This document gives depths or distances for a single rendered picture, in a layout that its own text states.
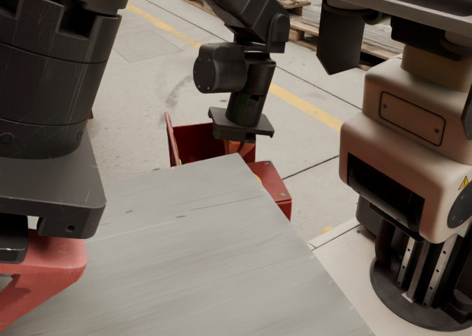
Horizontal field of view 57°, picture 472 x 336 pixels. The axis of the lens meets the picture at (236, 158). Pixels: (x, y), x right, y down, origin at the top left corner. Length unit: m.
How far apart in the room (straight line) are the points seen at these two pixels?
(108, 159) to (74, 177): 2.04
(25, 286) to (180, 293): 0.08
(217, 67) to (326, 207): 1.32
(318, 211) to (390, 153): 1.12
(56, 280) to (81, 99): 0.06
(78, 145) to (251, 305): 0.11
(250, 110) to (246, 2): 0.16
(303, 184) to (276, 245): 1.73
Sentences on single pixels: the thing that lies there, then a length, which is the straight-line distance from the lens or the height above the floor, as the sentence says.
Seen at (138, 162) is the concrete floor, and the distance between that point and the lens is 2.15.
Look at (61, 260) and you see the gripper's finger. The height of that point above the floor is 1.06.
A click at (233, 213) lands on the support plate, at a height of 1.00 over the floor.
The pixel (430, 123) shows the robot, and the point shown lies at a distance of 0.73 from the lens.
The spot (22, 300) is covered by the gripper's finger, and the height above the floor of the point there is 1.04.
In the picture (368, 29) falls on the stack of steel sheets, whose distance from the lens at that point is 3.29.
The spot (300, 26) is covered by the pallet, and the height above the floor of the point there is 0.14.
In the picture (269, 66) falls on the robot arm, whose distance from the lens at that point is 0.67.
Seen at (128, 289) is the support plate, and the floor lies 1.00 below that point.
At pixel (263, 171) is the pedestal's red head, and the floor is 0.78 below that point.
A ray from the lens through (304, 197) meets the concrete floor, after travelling 1.90.
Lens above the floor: 1.17
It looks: 34 degrees down
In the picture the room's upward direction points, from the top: straight up
